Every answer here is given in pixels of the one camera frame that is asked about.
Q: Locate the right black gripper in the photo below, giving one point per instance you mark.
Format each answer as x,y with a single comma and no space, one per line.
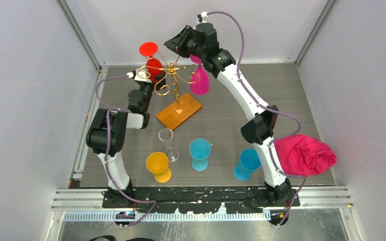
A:
176,44

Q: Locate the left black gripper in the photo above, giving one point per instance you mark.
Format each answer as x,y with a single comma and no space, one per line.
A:
150,84

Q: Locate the red plastic wine glass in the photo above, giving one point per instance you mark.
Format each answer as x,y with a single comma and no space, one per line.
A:
153,65

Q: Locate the pink plastic wine glass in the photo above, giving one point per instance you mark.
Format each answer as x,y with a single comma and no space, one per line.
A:
200,81

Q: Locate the clear wine glass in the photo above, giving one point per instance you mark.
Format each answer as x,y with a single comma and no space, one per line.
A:
166,136

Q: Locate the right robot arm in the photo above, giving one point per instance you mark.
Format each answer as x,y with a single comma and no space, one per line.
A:
258,131

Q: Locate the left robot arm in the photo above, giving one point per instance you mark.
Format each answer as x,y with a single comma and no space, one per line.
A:
106,136

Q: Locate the yellow plastic wine glass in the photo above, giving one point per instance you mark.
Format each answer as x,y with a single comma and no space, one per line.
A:
157,164

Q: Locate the blue wine glass centre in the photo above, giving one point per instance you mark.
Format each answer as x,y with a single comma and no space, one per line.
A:
199,150

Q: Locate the blue wine glass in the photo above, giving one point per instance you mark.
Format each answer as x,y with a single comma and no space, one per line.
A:
199,150
248,163

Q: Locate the blue wine glass right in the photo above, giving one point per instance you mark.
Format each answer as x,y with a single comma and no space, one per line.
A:
248,163

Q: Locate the pink crumpled cloth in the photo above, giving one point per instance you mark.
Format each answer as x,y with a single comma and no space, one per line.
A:
302,155

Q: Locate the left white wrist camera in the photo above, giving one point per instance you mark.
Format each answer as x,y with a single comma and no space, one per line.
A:
140,76

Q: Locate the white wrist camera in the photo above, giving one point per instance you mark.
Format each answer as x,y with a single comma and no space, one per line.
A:
140,76
203,17

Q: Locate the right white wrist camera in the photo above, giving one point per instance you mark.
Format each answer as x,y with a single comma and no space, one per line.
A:
203,17

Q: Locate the gold wire glass rack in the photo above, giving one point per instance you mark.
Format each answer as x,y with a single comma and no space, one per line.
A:
184,106

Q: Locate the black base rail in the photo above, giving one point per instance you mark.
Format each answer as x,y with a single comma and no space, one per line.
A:
198,200

